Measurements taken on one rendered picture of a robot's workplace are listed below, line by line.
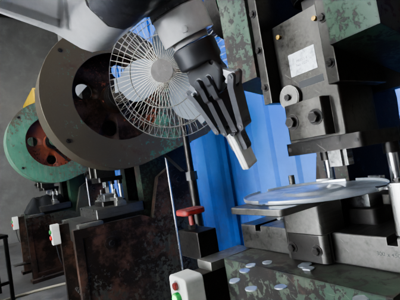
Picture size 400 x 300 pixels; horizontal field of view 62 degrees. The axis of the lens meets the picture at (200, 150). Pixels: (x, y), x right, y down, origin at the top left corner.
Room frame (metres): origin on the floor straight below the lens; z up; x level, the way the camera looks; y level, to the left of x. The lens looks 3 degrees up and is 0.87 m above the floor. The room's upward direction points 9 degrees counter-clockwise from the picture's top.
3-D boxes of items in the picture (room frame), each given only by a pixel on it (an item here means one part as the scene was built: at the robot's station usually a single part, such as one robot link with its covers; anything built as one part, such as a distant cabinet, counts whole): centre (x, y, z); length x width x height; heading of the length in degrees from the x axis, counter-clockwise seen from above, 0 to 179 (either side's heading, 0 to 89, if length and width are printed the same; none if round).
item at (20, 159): (3.83, 1.41, 0.87); 1.53 x 0.99 x 1.74; 128
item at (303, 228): (0.68, -0.18, 0.72); 0.25 x 0.14 x 0.14; 125
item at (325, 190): (0.71, -0.22, 0.78); 0.29 x 0.29 x 0.01
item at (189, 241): (0.91, 0.04, 0.62); 0.10 x 0.06 x 0.20; 35
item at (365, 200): (0.78, -0.32, 0.76); 0.15 x 0.09 x 0.05; 35
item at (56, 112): (2.41, 0.36, 0.87); 1.53 x 0.99 x 1.74; 123
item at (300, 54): (0.76, -0.29, 1.04); 0.17 x 0.15 x 0.30; 125
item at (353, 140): (0.78, -0.33, 0.86); 0.20 x 0.16 x 0.05; 35
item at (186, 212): (0.92, 0.05, 0.72); 0.07 x 0.06 x 0.08; 125
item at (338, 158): (0.77, -0.32, 0.84); 0.05 x 0.03 x 0.04; 35
